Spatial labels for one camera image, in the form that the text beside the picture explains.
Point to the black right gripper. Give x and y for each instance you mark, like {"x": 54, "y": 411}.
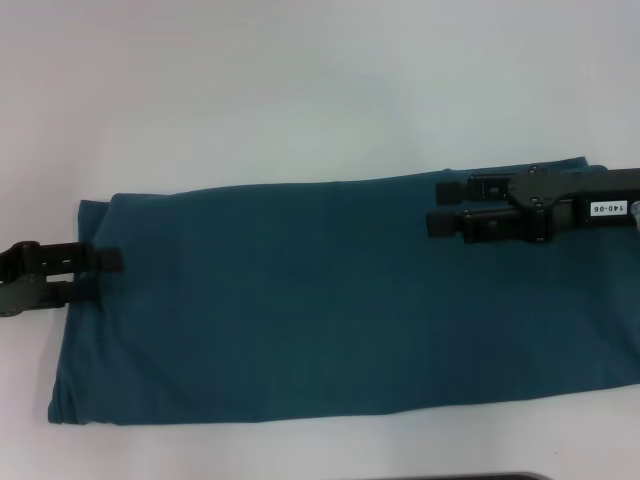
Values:
{"x": 580, "y": 200}

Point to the teal t-shirt with FREE print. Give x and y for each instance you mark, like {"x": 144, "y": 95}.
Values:
{"x": 300, "y": 310}

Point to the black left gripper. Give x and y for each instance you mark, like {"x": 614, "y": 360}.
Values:
{"x": 17, "y": 287}

